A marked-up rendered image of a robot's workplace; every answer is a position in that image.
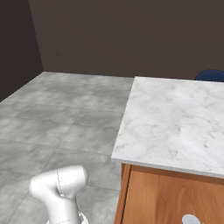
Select dark blue stool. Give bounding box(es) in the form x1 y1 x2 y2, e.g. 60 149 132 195
194 69 224 83

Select silver drawer handle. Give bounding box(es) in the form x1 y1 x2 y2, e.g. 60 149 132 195
181 213 203 224

